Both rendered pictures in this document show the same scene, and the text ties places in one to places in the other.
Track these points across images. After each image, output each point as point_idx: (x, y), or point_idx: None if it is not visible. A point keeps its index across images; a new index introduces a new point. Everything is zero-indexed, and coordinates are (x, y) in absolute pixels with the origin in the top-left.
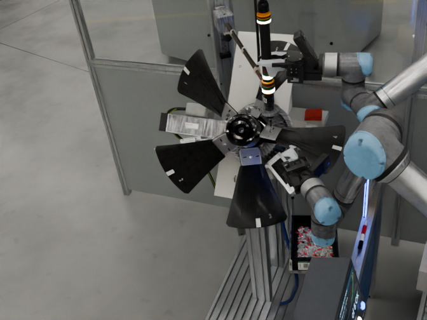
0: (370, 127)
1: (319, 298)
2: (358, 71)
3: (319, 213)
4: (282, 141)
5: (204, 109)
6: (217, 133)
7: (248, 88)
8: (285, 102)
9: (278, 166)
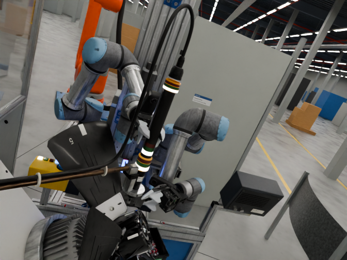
0: (217, 115)
1: (262, 183)
2: None
3: (204, 186)
4: (138, 202)
5: None
6: None
7: (2, 247)
8: (35, 211)
9: None
